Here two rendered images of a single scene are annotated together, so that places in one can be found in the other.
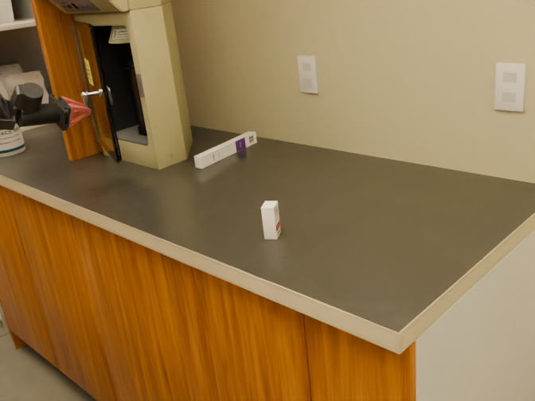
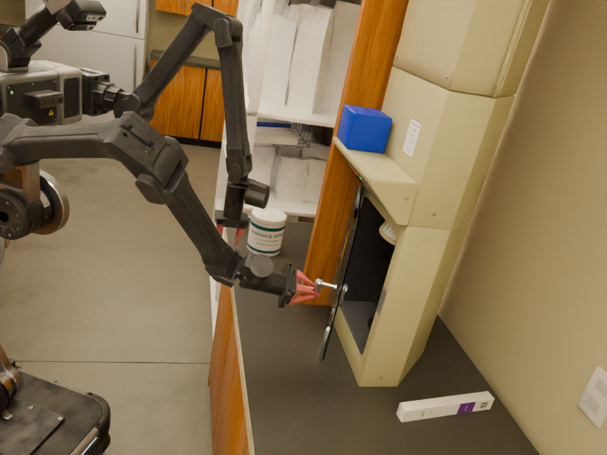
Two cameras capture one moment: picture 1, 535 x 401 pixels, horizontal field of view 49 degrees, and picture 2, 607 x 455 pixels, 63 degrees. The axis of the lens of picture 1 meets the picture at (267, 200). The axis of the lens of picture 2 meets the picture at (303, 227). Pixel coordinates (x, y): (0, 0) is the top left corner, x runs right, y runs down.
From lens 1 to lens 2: 0.78 m
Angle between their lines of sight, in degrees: 25
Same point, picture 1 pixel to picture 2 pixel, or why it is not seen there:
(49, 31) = (334, 182)
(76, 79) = (339, 234)
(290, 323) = not seen: outside the picture
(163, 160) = (368, 379)
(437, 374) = not seen: outside the picture
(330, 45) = not seen: outside the picture
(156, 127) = (377, 348)
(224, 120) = (473, 340)
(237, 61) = (520, 302)
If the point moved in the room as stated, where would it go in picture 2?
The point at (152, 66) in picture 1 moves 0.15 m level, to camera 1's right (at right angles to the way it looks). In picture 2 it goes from (405, 288) to (466, 316)
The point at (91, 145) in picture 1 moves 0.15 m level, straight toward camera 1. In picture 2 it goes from (323, 296) to (312, 320)
